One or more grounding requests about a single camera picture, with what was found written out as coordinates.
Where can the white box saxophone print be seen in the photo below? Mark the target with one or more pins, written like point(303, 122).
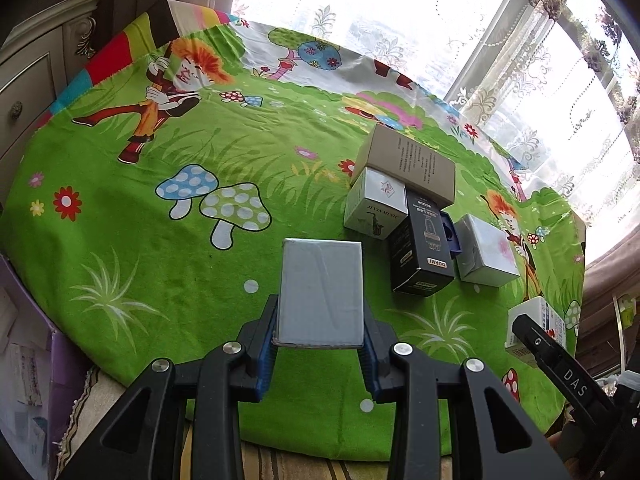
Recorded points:
point(375, 205)

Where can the silver grey box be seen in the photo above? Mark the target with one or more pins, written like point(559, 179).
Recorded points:
point(320, 292)

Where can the tan cardboard box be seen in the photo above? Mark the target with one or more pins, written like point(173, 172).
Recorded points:
point(407, 167)

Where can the cream ornate dresser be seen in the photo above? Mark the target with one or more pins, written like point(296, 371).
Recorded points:
point(30, 75)

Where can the green cartoon printed blanket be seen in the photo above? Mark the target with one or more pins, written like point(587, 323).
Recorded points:
point(150, 270)

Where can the purple cardboard storage box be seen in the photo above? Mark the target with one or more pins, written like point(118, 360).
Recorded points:
point(62, 360)

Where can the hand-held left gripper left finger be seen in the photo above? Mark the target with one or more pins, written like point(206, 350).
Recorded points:
point(265, 360)

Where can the black box with label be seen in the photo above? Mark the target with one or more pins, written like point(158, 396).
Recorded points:
point(420, 250)

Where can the white lace curtain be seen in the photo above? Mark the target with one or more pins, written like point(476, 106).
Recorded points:
point(400, 10)

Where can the white medicine box red print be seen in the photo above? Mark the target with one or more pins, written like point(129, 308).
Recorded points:
point(542, 317)

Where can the small blue plastic item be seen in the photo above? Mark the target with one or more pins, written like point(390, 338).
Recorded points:
point(450, 235)

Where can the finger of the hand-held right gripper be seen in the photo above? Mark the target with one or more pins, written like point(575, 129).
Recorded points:
point(560, 367)

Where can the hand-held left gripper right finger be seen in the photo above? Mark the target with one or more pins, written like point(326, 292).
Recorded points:
point(371, 365)

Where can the silver white box pink print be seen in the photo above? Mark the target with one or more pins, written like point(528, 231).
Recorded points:
point(487, 250)

